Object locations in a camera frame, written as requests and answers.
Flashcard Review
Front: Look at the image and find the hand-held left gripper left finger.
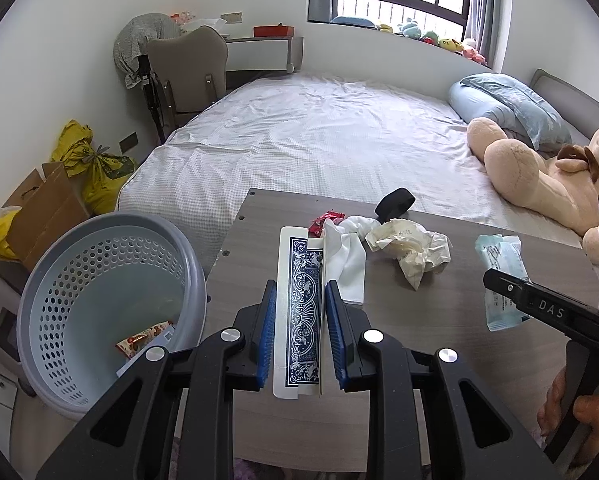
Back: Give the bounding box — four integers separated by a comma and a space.
34, 279, 278, 480

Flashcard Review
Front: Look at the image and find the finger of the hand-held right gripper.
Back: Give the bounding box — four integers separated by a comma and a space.
483, 268, 530, 308

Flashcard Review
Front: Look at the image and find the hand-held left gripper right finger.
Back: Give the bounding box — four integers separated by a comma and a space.
324, 280, 563, 480

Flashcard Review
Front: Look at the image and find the light blue wipes packet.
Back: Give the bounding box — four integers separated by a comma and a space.
474, 235, 530, 332

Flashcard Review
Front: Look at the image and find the blue patterned card box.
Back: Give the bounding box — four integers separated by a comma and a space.
272, 226, 326, 401

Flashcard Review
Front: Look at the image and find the white cloth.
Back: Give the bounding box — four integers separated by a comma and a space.
322, 215, 377, 305

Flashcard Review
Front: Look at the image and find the pale purple carton box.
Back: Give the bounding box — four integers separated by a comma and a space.
117, 324, 178, 378

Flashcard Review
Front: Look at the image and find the beige paper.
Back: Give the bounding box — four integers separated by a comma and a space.
364, 218, 451, 291

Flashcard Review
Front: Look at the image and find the small red candy wrapper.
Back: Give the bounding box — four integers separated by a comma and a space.
307, 211, 346, 237

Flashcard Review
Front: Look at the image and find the long red-white snack wrapper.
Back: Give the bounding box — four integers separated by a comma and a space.
116, 321, 173, 358

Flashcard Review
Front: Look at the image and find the black elastic band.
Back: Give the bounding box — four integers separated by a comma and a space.
374, 188, 416, 222

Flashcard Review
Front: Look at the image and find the blue-grey perforated plastic basket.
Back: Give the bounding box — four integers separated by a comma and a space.
17, 212, 208, 422

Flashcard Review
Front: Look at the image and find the large tan teddy bear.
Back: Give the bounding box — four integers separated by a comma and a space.
467, 116, 599, 266

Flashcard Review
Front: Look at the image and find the plain light blue pillow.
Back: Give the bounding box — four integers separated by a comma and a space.
448, 82, 515, 126

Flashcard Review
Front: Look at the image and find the patterned blue pillow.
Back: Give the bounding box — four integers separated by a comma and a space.
459, 73, 573, 151

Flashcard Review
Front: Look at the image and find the bed with checked sheet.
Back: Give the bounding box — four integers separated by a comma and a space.
117, 71, 599, 271

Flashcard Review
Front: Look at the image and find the grey bed headboard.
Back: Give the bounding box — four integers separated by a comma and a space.
529, 69, 599, 126

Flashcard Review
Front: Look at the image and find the tied yellow sack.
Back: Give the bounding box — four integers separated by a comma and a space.
82, 145, 138, 215

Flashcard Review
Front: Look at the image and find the brown cardboard box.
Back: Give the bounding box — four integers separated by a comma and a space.
2, 161, 90, 271

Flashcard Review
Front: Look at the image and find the row of plush toys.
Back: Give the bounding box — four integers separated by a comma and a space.
378, 17, 490, 65

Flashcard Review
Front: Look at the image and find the crumpled yellow bag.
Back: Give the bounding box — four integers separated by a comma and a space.
51, 120, 95, 177

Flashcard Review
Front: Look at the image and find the beige padded chair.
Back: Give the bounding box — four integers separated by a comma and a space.
140, 26, 229, 143

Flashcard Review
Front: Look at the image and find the yellow plastic bag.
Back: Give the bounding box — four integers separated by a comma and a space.
0, 206, 23, 261

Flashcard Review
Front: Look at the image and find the grey checked garment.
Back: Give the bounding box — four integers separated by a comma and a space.
114, 13, 183, 88

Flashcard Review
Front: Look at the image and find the white wall desk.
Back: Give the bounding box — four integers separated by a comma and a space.
224, 36, 304, 73

